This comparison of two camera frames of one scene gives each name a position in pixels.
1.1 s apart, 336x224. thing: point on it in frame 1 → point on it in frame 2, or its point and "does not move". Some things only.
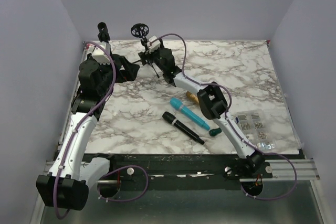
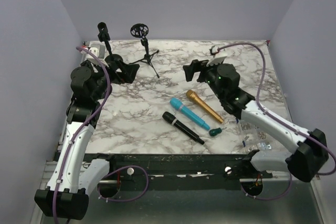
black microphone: (169, 118) does not move
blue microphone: (177, 105) does not move
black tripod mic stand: (142, 30) does not move
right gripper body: (153, 57) → (207, 73)
